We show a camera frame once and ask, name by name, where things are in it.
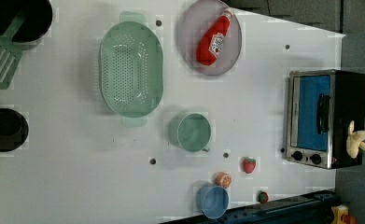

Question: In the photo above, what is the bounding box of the peeled plush banana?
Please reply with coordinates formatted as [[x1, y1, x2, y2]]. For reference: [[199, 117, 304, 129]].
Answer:
[[346, 120, 365, 159]]

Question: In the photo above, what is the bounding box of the black toaster oven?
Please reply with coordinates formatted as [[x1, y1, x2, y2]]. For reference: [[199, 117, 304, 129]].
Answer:
[[286, 70, 365, 169]]

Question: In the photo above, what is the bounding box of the green mug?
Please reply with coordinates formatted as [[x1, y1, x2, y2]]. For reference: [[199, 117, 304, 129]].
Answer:
[[168, 113, 212, 153]]

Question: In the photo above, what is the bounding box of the red plush ketchup bottle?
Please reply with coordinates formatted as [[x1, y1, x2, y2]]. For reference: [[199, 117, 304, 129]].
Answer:
[[196, 7, 233, 66]]

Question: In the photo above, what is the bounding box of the green perforated colander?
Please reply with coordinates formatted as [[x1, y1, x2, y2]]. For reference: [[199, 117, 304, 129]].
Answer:
[[99, 11, 163, 127]]

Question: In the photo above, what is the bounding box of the orange slice toy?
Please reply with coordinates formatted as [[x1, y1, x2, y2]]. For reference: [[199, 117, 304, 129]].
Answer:
[[215, 172, 232, 189]]

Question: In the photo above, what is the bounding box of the blue cup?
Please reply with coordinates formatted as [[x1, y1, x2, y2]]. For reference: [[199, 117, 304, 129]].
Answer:
[[196, 183, 229, 219]]

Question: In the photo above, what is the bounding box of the grey oval plate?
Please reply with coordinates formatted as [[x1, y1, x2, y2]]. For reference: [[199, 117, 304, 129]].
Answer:
[[178, 0, 242, 76]]

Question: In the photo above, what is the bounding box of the small red strawberry toy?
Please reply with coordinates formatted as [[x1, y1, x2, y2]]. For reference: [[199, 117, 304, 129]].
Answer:
[[257, 190, 269, 203]]

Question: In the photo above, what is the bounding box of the black cylinder holder lower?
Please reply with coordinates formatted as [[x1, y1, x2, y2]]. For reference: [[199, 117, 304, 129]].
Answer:
[[0, 108, 29, 152]]

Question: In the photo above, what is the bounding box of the black cylinder holder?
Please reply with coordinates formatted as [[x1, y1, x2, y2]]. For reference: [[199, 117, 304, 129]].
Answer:
[[0, 0, 53, 43], [0, 108, 29, 152]]

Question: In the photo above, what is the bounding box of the yellow clamp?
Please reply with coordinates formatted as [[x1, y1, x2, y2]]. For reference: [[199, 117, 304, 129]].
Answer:
[[330, 205, 357, 224]]

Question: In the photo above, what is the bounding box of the green slotted spatula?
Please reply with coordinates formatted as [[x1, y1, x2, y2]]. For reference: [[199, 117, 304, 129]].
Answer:
[[0, 12, 24, 90]]

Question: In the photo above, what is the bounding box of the black cylinder holder upper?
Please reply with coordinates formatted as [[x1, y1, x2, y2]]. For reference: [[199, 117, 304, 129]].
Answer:
[[0, 0, 53, 43]]

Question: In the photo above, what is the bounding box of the dark blue table rail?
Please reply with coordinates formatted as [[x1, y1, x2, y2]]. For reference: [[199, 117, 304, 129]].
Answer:
[[161, 190, 341, 224]]

